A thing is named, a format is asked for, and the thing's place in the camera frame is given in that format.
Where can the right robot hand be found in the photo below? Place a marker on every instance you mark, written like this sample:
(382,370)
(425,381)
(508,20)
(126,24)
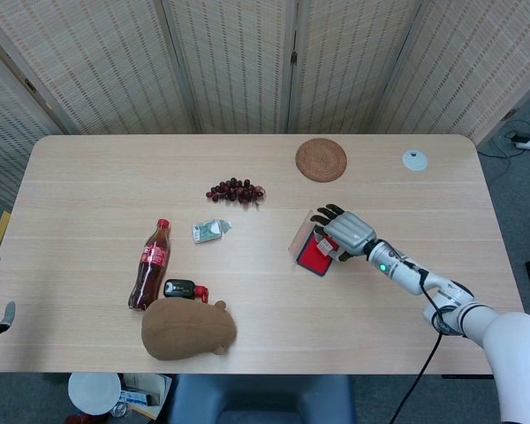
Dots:
(349,232)

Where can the red ink pad clear lid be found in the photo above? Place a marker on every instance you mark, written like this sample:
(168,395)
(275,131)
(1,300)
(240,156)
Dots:
(311,258)

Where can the round woven coaster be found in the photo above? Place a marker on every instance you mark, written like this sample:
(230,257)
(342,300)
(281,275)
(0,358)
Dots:
(321,159)

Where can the dark red grape bunch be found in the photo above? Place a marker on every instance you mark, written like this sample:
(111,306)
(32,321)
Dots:
(236,191)

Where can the green white tissue packet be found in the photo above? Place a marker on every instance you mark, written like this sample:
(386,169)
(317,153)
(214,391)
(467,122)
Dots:
(207,232)

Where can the white round plate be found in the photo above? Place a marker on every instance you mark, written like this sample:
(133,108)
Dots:
(93,393)

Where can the cola bottle red cap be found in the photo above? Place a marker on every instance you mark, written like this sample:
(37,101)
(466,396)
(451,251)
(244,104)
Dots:
(152,265)

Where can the black device red clip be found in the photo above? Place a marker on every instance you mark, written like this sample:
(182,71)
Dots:
(181,289)

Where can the dark blue chair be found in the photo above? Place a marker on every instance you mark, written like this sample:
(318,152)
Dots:
(260,399)

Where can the brown plush toy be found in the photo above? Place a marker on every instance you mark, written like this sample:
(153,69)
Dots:
(185,331)

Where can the woven folding screen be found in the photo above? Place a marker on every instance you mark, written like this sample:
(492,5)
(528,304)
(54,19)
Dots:
(247,66)

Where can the cardboard box with clutter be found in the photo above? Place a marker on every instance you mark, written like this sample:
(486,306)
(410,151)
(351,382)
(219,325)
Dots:
(146,393)

